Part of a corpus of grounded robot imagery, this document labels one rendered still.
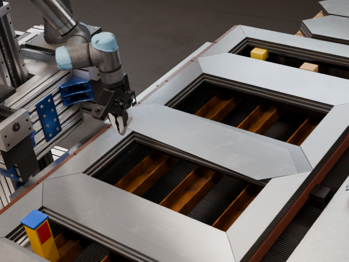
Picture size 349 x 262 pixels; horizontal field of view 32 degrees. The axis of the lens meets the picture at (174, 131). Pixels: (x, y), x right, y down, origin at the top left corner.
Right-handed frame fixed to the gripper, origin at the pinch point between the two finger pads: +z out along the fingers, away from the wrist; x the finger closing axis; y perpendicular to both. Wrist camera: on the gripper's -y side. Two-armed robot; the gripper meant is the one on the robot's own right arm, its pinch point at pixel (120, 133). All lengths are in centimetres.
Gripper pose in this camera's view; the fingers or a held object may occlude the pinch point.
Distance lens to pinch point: 206.9
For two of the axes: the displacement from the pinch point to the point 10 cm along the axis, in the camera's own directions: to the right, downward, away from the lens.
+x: -8.0, -2.4, 5.4
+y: 5.8, -5.3, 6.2
